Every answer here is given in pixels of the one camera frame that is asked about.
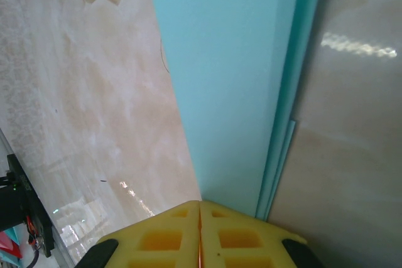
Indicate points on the light blue cloth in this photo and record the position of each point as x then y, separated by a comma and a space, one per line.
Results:
220, 76

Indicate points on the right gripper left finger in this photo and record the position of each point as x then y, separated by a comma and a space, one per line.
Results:
163, 222

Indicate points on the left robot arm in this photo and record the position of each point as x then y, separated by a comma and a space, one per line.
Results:
9, 208

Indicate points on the teal folded paper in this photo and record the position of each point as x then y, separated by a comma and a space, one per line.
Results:
14, 235

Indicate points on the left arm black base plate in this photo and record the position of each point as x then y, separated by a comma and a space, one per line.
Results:
22, 174

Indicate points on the red folded paper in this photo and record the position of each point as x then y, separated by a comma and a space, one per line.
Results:
7, 247

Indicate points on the thin dark hair strand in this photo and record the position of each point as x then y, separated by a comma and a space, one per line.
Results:
160, 56

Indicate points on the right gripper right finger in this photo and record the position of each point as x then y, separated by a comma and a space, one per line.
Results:
238, 222

